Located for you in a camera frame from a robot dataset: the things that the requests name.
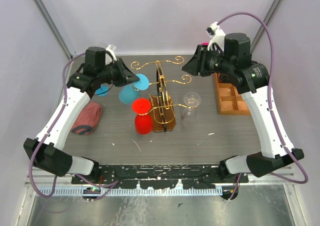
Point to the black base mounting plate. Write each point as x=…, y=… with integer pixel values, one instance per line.
x=192, y=176

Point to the left aluminium corner post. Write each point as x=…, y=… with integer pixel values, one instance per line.
x=51, y=18

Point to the red wine glass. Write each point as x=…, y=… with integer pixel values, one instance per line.
x=143, y=121

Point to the light blue wine glass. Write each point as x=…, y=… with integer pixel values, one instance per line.
x=131, y=92
x=102, y=90

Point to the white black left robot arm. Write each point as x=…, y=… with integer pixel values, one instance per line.
x=45, y=151

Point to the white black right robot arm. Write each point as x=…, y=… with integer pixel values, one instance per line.
x=251, y=79

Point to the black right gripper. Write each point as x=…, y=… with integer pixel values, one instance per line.
x=197, y=65

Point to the clear wine glass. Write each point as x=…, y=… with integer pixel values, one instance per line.
x=103, y=44
x=189, y=113

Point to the gold wire wine glass rack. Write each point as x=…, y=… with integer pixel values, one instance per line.
x=162, y=106

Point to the aluminium front rail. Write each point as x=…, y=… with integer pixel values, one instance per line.
x=70, y=185

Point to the right aluminium corner post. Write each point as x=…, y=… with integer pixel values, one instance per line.
x=275, y=5

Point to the folded red t-shirt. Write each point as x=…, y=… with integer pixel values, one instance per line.
x=88, y=119

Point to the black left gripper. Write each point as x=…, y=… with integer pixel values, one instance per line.
x=126, y=74

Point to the clear front wine glass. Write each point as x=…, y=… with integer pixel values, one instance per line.
x=189, y=113

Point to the aluminium corner post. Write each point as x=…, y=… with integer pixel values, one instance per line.
x=51, y=18
x=275, y=5

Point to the wooden compartment tray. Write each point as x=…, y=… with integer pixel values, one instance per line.
x=228, y=100

